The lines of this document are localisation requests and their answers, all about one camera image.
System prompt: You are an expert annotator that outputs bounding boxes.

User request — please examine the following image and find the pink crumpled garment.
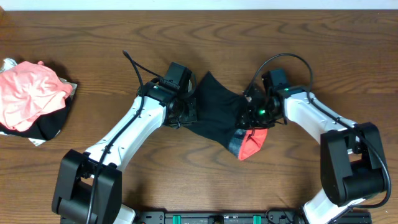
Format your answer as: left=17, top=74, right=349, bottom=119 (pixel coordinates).
left=1, top=61, right=73, bottom=132

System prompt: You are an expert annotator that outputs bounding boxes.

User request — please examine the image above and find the black leggings red waistband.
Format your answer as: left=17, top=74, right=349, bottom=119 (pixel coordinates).
left=187, top=72, right=268, bottom=161

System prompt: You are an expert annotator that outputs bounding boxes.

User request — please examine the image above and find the right black cable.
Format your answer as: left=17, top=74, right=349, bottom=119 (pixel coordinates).
left=244, top=52, right=392, bottom=224

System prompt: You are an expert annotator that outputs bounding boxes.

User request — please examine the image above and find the black cable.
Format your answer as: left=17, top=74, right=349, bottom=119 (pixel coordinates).
left=85, top=49, right=164, bottom=224
left=244, top=52, right=392, bottom=224

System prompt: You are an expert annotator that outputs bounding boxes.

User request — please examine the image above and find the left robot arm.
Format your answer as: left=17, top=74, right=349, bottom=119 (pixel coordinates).
left=52, top=62, right=197, bottom=224

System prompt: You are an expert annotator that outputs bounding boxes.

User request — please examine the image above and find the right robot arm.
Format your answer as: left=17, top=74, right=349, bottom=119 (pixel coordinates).
left=238, top=69, right=392, bottom=223

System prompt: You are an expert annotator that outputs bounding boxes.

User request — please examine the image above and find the black folded garment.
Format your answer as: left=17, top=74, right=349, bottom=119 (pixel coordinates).
left=1, top=78, right=78, bottom=146

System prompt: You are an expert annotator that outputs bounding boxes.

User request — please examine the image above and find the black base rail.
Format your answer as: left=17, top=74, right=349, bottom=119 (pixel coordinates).
left=133, top=211, right=373, bottom=224

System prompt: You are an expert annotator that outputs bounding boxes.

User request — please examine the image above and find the left black cable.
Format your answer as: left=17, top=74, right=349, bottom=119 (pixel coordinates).
left=85, top=49, right=164, bottom=224

